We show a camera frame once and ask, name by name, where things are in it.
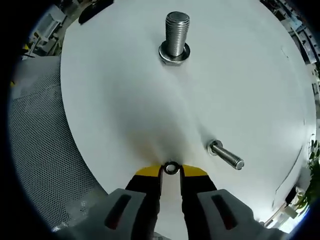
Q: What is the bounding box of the potted green plant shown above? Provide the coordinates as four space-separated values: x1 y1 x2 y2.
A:
293 139 320 214

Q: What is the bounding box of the black computer mouse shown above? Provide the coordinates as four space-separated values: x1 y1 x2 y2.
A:
78 1 102 25

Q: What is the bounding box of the white floor cabinet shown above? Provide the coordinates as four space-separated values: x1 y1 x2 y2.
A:
31 11 63 56

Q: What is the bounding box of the small threaded steel stud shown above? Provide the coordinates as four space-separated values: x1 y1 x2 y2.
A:
206 139 245 172

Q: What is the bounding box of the large threaded steel stud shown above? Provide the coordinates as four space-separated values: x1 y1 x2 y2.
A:
158 11 192 67

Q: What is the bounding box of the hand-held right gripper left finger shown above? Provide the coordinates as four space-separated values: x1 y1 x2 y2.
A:
51 164 165 240

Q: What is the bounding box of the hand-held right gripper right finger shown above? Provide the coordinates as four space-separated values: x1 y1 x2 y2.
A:
177 163 288 240

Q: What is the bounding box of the large steel washer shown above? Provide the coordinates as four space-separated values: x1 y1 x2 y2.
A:
158 41 192 64

